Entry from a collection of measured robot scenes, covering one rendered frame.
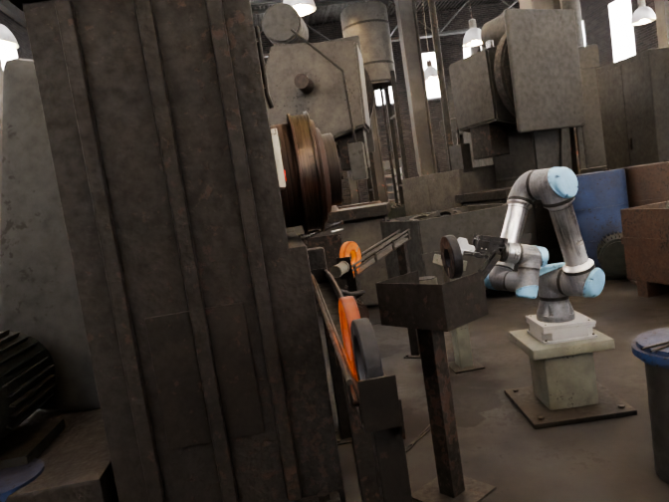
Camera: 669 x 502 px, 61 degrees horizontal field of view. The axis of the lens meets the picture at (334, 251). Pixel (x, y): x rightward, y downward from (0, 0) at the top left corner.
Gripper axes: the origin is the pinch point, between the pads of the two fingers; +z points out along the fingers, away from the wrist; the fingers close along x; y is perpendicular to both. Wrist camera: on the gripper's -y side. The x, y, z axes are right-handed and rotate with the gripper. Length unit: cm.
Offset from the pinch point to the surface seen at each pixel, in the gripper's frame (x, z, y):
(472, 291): 34.6, 3.2, -9.0
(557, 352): -10, -52, -35
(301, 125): -13, 58, 38
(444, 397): 28, 4, -44
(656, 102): -347, -305, 155
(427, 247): -221, -55, -12
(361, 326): 85, 44, -12
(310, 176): -5, 53, 20
